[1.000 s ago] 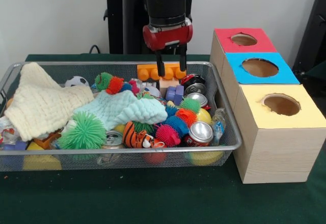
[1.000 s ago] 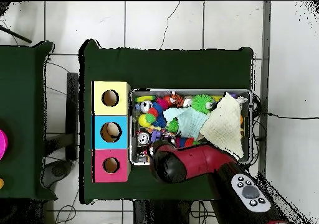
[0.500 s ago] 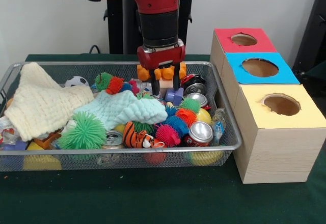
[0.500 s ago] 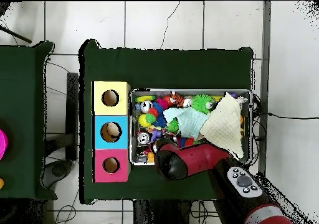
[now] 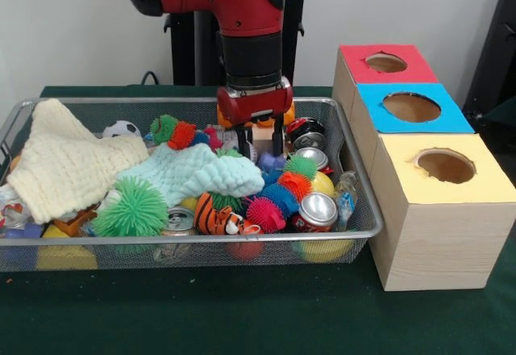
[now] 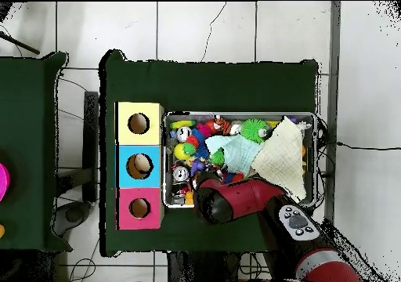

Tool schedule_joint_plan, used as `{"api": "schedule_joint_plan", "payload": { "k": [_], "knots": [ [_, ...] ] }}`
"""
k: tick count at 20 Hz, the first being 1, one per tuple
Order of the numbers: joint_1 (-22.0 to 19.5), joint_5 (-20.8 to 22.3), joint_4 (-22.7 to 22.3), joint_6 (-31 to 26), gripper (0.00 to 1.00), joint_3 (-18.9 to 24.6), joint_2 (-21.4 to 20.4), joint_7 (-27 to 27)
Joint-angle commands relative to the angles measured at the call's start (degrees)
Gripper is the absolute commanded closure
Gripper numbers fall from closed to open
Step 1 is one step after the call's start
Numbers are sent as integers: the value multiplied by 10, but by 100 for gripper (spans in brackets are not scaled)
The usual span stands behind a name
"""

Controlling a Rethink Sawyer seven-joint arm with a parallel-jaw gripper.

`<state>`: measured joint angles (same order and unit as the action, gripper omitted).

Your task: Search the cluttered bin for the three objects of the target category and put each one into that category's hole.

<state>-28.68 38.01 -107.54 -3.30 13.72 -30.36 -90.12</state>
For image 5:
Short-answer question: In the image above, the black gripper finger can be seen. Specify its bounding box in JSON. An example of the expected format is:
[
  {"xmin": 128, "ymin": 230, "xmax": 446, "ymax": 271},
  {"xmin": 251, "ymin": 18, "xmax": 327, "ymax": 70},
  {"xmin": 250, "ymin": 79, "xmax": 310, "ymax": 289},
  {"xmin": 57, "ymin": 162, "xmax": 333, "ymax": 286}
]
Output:
[
  {"xmin": 271, "ymin": 115, "xmax": 285, "ymax": 157},
  {"xmin": 236, "ymin": 123, "xmax": 254, "ymax": 158}
]

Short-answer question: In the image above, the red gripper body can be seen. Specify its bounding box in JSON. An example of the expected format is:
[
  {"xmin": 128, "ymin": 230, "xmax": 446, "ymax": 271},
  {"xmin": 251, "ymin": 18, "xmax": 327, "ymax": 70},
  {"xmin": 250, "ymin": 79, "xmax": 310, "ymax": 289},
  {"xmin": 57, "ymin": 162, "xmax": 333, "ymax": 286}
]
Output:
[{"xmin": 216, "ymin": 76, "xmax": 295, "ymax": 128}]

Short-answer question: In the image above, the orange building block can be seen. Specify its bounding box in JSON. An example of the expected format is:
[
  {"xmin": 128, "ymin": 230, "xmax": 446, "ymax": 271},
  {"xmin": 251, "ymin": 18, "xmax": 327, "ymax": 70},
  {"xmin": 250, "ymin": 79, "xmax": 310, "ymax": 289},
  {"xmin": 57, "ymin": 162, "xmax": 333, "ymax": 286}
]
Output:
[{"xmin": 216, "ymin": 100, "xmax": 297, "ymax": 129}]

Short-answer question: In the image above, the purple toy block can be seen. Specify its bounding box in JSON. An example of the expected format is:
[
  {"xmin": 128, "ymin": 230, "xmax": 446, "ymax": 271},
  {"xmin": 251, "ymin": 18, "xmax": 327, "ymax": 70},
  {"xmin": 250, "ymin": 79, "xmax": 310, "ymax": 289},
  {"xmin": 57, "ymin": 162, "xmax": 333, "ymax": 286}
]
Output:
[{"xmin": 256, "ymin": 151, "xmax": 286, "ymax": 171}]

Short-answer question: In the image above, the red soda can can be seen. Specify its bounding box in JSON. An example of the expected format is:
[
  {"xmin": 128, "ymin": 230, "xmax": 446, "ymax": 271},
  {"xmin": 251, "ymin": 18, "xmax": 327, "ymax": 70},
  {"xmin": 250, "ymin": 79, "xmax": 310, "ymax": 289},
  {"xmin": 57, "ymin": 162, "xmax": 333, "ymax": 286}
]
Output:
[{"xmin": 290, "ymin": 191, "xmax": 339, "ymax": 233}]

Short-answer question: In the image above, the clear mesh bin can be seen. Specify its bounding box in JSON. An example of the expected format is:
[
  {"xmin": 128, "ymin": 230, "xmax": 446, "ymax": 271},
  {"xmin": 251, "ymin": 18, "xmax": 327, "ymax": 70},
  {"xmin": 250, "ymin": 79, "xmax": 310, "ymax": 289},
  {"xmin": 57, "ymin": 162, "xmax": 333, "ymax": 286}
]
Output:
[{"xmin": 0, "ymin": 96, "xmax": 384, "ymax": 274}]

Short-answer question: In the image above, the wooden box with three holes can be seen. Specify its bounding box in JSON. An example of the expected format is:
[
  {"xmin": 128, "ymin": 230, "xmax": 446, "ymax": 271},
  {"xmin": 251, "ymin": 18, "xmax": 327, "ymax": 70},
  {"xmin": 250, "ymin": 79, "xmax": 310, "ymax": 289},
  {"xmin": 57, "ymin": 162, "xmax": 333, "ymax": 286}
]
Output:
[{"xmin": 332, "ymin": 44, "xmax": 516, "ymax": 292}]

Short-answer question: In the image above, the small multicolour spiky caterpillar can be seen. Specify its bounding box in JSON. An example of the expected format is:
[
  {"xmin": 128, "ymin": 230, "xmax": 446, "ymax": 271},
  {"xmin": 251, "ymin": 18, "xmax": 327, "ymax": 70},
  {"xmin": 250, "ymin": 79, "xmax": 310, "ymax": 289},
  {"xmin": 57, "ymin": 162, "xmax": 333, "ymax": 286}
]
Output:
[{"xmin": 149, "ymin": 115, "xmax": 222, "ymax": 153}]

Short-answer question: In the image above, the mint knitted cloth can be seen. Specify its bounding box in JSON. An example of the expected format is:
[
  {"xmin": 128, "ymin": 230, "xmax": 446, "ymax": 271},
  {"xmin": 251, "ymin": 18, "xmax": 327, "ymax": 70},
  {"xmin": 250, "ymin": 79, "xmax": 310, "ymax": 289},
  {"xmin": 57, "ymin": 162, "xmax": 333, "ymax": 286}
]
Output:
[{"xmin": 115, "ymin": 143, "xmax": 266, "ymax": 207}]

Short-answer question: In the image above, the large multicolour spiky caterpillar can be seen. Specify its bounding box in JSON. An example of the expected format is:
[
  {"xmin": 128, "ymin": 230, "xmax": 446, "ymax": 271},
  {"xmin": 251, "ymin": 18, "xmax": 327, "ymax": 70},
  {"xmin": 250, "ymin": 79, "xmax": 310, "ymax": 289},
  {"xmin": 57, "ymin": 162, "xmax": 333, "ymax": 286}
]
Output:
[{"xmin": 244, "ymin": 155, "xmax": 319, "ymax": 234}]

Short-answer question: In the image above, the tiger plush toy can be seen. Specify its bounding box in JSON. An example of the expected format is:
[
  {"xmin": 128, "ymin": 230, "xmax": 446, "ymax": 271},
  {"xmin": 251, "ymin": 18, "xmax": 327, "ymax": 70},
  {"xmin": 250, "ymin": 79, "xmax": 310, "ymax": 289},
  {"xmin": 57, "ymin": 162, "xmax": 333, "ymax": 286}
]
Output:
[{"xmin": 193, "ymin": 192, "xmax": 262, "ymax": 236}]

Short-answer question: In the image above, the small soccer ball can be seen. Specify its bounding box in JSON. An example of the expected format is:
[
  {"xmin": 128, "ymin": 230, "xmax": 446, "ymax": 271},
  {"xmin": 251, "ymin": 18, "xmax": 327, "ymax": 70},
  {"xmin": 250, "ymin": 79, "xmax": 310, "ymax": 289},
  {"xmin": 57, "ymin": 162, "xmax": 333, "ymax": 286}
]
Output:
[{"xmin": 102, "ymin": 119, "xmax": 143, "ymax": 139}]

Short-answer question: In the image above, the green spiky ball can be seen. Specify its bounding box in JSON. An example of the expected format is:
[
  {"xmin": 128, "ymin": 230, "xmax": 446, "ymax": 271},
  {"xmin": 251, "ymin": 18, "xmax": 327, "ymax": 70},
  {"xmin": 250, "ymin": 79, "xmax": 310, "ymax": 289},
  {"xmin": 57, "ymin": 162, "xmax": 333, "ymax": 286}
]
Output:
[{"xmin": 91, "ymin": 177, "xmax": 169, "ymax": 238}]

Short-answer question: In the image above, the cream knitted cloth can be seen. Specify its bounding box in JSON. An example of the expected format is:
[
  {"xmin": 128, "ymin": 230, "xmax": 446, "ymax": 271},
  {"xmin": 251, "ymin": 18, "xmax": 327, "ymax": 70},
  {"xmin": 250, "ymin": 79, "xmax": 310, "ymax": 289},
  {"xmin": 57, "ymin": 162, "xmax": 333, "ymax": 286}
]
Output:
[{"xmin": 6, "ymin": 98, "xmax": 150, "ymax": 225}]

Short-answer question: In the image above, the dark green side tablecloth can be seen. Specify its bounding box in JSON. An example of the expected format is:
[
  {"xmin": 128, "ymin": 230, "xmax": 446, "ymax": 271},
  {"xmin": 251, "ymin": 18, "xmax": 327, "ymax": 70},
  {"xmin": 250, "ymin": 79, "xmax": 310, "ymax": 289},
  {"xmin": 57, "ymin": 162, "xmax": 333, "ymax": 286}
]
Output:
[{"xmin": 483, "ymin": 95, "xmax": 516, "ymax": 125}]

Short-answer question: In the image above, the black stand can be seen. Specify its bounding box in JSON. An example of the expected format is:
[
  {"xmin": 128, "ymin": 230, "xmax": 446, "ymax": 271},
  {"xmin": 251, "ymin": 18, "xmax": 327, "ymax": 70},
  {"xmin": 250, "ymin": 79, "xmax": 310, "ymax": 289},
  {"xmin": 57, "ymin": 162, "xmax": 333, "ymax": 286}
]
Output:
[{"xmin": 462, "ymin": 0, "xmax": 516, "ymax": 158}]

